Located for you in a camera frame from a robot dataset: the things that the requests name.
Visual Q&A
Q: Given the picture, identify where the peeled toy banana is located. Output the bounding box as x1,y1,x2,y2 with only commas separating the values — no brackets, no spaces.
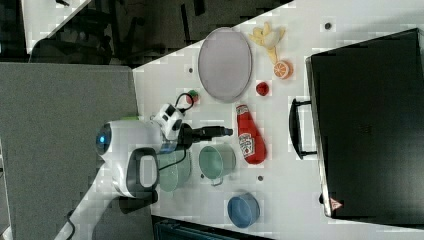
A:
248,22,286,64

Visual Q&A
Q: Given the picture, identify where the red ketchup bottle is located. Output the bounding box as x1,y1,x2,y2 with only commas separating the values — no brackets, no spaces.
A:
236,104,267,164

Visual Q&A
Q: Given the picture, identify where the small red strawberry toy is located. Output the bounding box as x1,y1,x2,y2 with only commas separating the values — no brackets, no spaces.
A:
256,82,269,96

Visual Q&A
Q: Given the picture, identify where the green plastic strainer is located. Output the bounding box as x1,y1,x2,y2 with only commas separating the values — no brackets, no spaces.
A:
158,150,192,192

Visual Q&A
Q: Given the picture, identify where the orange slice toy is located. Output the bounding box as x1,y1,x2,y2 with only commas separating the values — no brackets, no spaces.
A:
273,60,293,79

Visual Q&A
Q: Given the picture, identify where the green mug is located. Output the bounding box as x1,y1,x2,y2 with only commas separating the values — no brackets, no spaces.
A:
198,144,236,187

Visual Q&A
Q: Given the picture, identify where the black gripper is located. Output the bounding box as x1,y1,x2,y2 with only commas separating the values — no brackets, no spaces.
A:
178,123,233,150

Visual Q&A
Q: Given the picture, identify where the blue cup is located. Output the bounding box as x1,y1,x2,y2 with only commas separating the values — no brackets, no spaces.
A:
227,193,260,228

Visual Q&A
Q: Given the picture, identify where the silver toaster oven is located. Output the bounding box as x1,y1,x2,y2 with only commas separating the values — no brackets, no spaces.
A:
305,28,424,229

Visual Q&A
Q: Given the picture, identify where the grey round plate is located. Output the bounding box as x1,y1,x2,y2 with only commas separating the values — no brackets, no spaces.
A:
198,27,252,103

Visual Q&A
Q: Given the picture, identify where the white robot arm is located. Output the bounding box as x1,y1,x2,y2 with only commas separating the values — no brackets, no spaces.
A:
54,120,233,240

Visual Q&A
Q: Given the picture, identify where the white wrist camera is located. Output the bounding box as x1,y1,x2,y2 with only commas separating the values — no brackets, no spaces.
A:
153,103,184,140

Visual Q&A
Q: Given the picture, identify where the large pink strawberry toy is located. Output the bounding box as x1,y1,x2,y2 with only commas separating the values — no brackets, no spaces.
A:
186,89,199,104

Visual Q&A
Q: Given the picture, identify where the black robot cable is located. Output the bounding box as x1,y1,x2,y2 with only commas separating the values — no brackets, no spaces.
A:
156,92,196,173

